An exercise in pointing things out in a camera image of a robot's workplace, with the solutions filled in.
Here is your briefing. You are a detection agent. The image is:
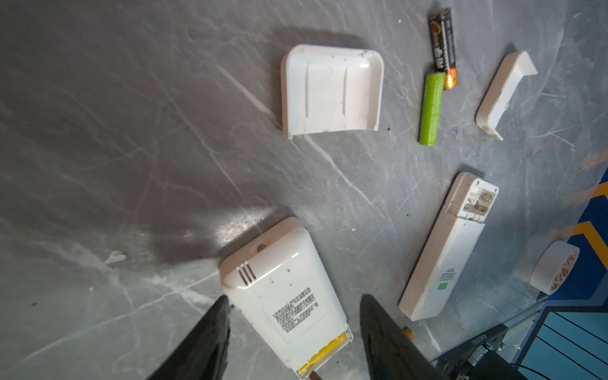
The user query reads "white battery cover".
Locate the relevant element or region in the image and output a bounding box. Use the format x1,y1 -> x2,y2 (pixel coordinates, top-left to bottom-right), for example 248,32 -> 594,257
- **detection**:
280,44 -> 385,139
475,51 -> 538,141

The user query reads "white remote with back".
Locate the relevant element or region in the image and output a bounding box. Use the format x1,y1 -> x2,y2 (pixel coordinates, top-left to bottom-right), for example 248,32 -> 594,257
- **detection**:
399,172 -> 499,321

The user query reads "yellow AAA battery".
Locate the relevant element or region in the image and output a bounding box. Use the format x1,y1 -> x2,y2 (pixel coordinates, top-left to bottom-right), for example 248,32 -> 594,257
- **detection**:
298,332 -> 350,378

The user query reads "white remote control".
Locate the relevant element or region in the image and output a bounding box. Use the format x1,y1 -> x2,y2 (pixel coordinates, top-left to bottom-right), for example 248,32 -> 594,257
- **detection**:
219,217 -> 353,379

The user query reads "green AAA battery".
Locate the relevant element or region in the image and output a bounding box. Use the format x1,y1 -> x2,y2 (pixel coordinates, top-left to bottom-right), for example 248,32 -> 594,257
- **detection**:
419,72 -> 446,147

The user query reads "roll of beige tape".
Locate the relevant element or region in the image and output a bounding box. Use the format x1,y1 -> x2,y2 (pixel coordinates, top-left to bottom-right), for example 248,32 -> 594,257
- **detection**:
515,240 -> 580,295

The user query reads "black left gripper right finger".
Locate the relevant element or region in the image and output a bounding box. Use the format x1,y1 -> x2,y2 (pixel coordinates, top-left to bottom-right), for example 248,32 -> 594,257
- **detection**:
359,294 -> 443,379

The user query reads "black gold AAA battery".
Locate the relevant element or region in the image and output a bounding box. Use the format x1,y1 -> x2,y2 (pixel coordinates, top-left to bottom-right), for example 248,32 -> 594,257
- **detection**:
429,8 -> 458,90

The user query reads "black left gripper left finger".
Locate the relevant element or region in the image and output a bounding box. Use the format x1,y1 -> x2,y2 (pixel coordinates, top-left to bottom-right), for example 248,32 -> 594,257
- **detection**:
149,295 -> 231,380

